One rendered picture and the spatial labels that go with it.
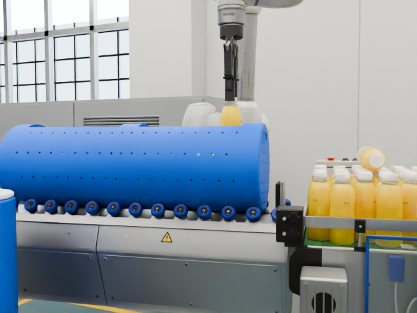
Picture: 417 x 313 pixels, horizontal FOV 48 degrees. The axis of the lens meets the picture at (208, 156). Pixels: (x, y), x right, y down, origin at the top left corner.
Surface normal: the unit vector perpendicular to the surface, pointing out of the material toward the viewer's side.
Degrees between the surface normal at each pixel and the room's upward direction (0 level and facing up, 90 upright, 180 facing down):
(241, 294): 108
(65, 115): 90
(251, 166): 85
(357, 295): 90
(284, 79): 90
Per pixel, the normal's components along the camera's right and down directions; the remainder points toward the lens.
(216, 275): -0.21, 0.38
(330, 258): -0.24, 0.05
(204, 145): -0.21, -0.47
